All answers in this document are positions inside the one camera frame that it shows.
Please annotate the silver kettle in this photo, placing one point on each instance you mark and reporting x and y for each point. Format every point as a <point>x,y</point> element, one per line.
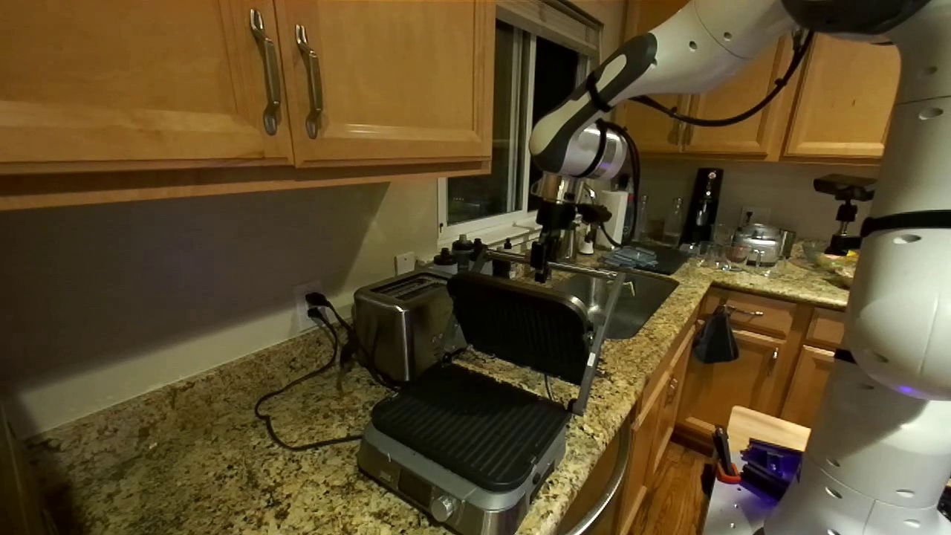
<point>757,241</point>

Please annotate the black coffee machine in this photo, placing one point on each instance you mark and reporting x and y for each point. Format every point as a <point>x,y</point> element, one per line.
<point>701,205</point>

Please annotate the window with white frame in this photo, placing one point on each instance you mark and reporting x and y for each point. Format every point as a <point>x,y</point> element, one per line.
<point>540,52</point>

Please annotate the black hanging towel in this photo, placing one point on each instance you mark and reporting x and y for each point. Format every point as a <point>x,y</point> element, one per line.
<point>713,339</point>

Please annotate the stainless steel toaster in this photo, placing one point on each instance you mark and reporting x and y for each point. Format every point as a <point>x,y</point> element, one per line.
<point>404,324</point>

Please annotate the wooden upper wall cabinet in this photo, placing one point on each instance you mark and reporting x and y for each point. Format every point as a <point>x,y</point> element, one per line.
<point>169,100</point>

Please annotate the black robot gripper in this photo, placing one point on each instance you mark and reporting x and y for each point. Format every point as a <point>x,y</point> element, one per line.
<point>557,210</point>

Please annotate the grey sandwich maker grill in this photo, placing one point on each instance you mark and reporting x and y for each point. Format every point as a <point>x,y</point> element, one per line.
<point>471,449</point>

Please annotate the stainless steel sink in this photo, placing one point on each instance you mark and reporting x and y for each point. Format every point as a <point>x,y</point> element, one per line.
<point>618,303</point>

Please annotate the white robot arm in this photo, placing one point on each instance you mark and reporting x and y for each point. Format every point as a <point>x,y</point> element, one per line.
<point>878,459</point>

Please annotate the far wooden base cabinets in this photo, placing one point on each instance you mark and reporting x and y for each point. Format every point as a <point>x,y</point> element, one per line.
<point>783,367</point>

